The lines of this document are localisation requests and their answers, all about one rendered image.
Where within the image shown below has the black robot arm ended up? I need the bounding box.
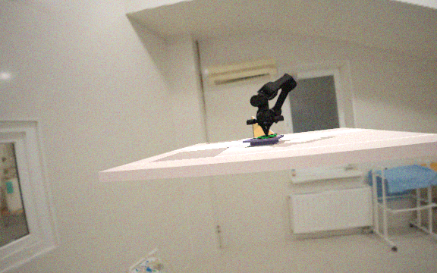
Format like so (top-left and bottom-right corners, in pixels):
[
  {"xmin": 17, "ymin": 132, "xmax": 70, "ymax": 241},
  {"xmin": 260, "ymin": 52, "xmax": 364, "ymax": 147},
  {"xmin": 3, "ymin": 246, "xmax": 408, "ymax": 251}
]
[{"xmin": 250, "ymin": 74, "xmax": 297, "ymax": 121}]

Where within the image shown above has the lavender switch panel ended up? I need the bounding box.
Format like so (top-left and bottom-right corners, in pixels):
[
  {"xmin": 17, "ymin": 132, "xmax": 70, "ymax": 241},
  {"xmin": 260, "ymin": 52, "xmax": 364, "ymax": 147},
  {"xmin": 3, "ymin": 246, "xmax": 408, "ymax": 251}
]
[{"xmin": 242, "ymin": 133, "xmax": 284, "ymax": 146}]

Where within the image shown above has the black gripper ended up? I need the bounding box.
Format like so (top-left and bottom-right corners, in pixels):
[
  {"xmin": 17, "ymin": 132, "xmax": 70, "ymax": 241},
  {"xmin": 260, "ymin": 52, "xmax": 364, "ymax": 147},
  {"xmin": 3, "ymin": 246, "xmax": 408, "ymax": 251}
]
[{"xmin": 247, "ymin": 106, "xmax": 284, "ymax": 137}]

